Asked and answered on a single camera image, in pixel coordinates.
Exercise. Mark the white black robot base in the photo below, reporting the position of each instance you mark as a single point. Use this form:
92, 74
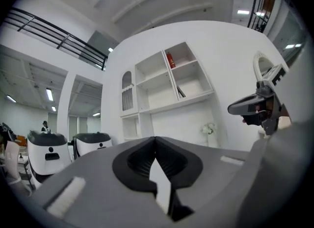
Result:
49, 153
93, 143

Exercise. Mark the black picture frame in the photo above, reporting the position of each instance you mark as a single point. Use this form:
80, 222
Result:
181, 92

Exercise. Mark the white shelf unit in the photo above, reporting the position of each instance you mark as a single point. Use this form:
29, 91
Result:
159, 92

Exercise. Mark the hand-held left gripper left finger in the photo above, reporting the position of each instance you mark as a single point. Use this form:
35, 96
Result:
98, 185

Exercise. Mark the black balcony railing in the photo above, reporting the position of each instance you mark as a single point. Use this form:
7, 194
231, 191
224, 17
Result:
262, 1
61, 37

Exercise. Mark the red bottle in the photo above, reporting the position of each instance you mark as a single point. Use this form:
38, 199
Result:
171, 60

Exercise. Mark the white swivel chair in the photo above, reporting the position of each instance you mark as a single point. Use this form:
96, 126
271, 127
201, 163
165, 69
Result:
17, 165

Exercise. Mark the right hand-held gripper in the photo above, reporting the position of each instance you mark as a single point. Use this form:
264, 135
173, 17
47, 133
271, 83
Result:
269, 92

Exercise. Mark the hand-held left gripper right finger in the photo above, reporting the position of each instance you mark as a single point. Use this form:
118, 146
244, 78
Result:
216, 185

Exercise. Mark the white vase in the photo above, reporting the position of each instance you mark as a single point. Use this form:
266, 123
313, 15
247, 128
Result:
211, 140

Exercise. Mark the oval white mirror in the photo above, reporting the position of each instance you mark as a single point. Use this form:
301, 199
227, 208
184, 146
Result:
263, 66

